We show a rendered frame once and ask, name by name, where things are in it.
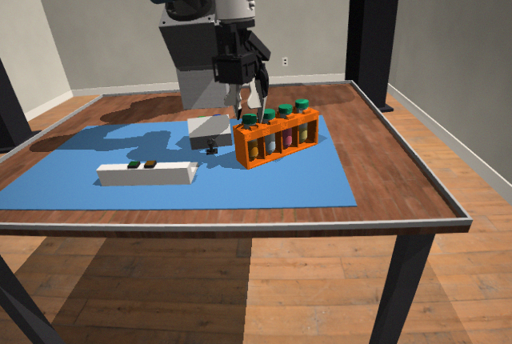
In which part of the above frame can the green round cap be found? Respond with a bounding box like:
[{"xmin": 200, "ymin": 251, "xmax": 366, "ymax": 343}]
[
  {"xmin": 263, "ymin": 109, "xmax": 275, "ymax": 119},
  {"xmin": 242, "ymin": 114, "xmax": 257, "ymax": 125},
  {"xmin": 278, "ymin": 104, "xmax": 292, "ymax": 114},
  {"xmin": 295, "ymin": 99, "xmax": 309, "ymax": 109}
]

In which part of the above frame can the orange test tube rack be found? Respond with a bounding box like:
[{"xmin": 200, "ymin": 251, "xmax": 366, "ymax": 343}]
[{"xmin": 233, "ymin": 106, "xmax": 319, "ymax": 170}]

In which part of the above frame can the blue flat mat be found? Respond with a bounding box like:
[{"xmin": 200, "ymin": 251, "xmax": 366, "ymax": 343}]
[{"xmin": 0, "ymin": 115, "xmax": 357, "ymax": 210}]

